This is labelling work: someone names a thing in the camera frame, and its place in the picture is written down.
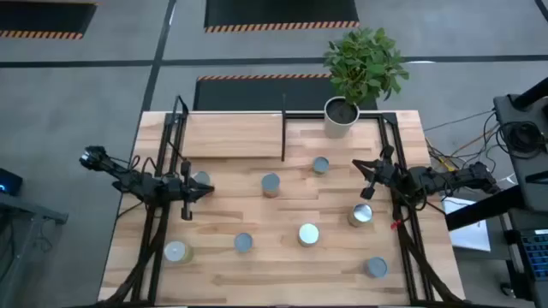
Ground white paper sheet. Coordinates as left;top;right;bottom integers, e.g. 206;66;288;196
440;197;492;252

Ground spicy black beans can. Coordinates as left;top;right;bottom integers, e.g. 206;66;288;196
163;240;194;265

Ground coiled black cable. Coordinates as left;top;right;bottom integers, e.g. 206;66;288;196
496;121;548;160

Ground white plant pot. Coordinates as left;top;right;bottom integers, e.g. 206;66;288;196
323;96;360;139

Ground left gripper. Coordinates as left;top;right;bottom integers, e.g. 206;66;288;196
166;160;215;222

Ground green leafy plant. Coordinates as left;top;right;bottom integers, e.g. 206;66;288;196
323;27;410;107

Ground black box blue light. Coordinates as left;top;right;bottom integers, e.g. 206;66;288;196
0;167;24;197

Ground black aluminium table frame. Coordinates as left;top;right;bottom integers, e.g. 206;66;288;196
100;110;472;307

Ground grey equipment cart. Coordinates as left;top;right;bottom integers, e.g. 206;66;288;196
491;76;548;215

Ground grey metal desk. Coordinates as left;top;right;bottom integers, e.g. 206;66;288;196
0;192;69;308

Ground orange can silver lid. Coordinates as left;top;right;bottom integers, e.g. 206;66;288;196
191;169;212;187

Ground blue keyboard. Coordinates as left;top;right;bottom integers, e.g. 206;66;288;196
520;230;548;281

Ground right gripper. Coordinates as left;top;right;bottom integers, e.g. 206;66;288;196
351;145;402;201

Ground black mat orange stripes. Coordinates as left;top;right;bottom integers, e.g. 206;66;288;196
193;74;378;112
0;0;98;41
203;0;360;34

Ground small green yellow can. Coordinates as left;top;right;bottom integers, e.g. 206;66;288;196
312;156;331;176

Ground loose floor cables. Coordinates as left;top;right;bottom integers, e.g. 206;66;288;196
423;109;500;172

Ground teal rimmed cardboard can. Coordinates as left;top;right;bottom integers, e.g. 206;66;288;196
233;232;254;254

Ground orange beans label can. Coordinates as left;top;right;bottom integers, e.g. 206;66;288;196
260;172;282;199

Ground tall yellow green can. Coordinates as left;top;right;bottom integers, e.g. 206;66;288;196
347;202;374;228

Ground red corn can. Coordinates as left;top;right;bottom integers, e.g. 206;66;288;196
297;222;321;248

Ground black beam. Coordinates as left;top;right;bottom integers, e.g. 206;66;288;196
444;186;532;232

